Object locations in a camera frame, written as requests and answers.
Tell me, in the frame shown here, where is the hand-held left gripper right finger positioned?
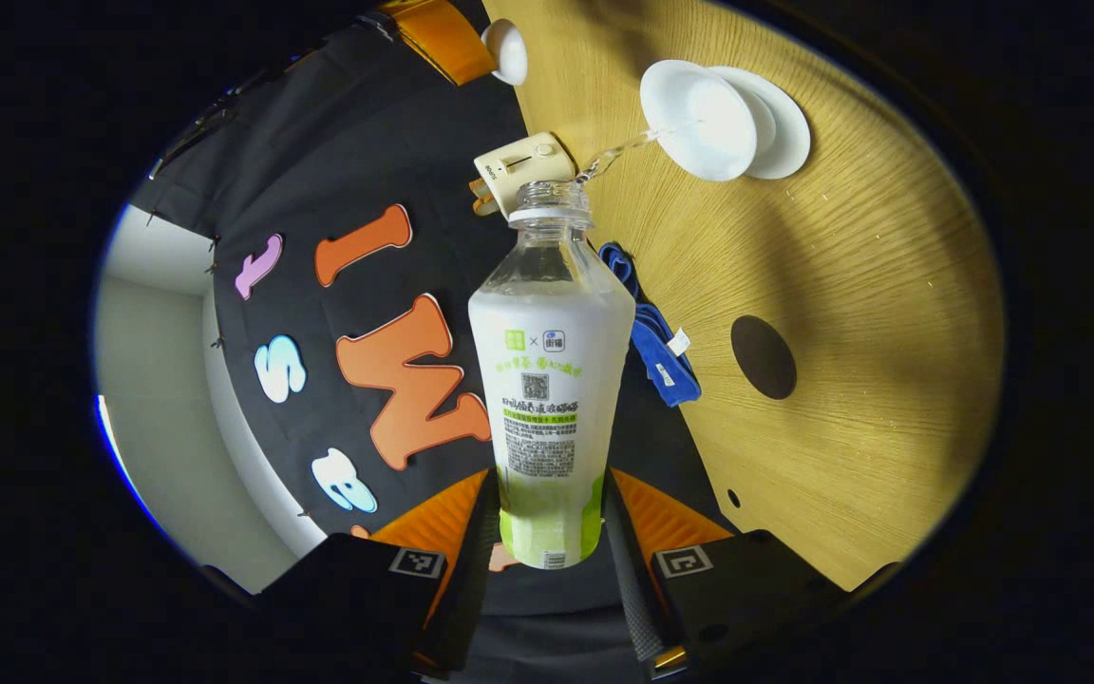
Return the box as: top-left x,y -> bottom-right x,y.
602,467 -> 850,680

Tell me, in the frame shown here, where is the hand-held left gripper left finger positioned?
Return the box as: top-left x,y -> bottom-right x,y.
253,467 -> 502,680

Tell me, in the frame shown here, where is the dark round coaster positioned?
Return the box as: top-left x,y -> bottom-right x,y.
730,314 -> 799,401

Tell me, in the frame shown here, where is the white teacup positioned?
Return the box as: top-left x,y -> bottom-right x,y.
640,59 -> 759,183

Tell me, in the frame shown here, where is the clear water bottle white label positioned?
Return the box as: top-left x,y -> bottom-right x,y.
467,180 -> 636,571

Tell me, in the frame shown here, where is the white toaster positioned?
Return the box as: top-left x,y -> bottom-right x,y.
471,131 -> 578,218

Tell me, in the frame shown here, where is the black backdrop cloth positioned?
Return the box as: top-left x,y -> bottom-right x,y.
129,0 -> 738,684

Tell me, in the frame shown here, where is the blue folded towel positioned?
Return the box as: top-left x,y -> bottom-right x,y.
599,241 -> 703,408

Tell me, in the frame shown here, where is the white saucer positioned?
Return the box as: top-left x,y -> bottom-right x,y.
707,65 -> 812,181

